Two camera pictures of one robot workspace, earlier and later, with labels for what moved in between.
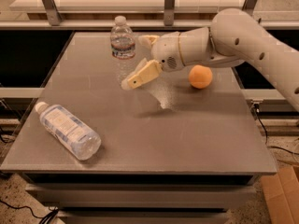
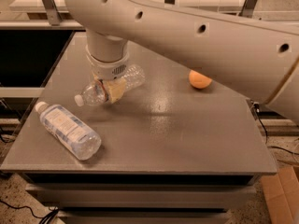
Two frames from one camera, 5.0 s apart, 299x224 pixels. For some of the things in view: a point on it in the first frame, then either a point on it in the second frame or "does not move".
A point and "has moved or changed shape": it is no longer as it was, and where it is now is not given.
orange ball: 200,77 does not move
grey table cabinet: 170,152 does not move
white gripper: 165,54 -> 109,71
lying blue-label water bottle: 70,130 does not move
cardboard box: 281,191 does not move
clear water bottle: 122,44 has moved or changed shape
